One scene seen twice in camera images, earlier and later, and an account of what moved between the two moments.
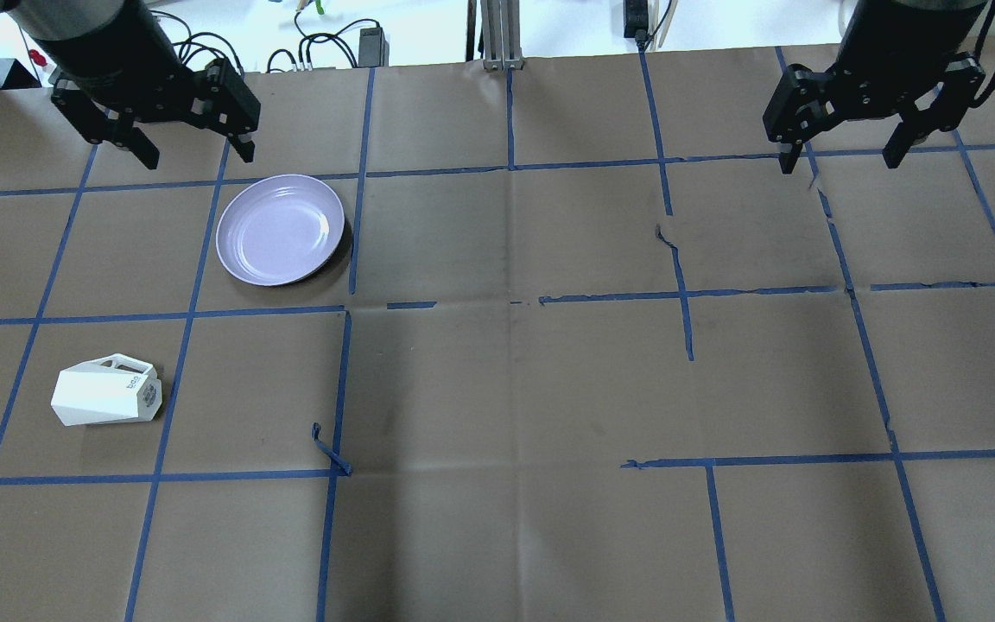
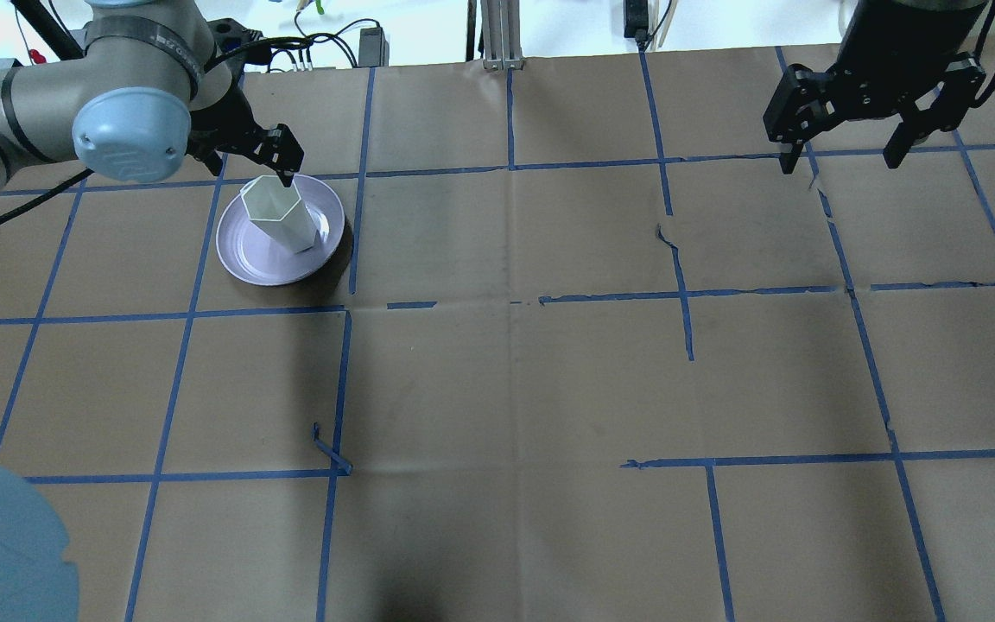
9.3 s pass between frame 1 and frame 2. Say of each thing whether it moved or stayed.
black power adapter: stayed
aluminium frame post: stayed
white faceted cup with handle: moved
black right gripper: stayed
